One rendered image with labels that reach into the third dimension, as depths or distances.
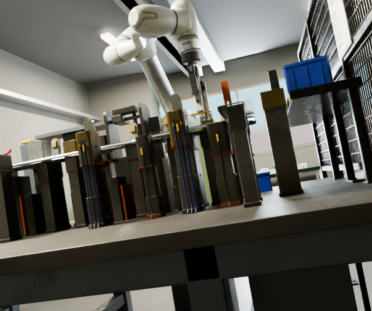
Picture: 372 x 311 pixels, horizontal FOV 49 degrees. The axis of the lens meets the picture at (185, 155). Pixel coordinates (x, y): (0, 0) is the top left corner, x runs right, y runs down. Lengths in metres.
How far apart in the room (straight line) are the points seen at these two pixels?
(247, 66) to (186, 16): 6.57
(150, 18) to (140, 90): 6.41
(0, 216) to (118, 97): 6.53
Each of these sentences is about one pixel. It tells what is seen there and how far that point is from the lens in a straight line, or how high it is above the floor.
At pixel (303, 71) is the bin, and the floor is 1.12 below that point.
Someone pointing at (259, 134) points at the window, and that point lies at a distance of 7.95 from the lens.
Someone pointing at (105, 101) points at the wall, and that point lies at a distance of 8.17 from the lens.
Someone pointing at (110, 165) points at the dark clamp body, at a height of 0.94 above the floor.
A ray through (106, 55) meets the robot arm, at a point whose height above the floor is 1.50.
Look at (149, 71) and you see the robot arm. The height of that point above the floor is 1.43.
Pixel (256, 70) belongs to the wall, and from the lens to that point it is 8.16.
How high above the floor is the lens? 0.79
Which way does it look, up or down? 4 degrees up
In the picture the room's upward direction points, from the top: 10 degrees counter-clockwise
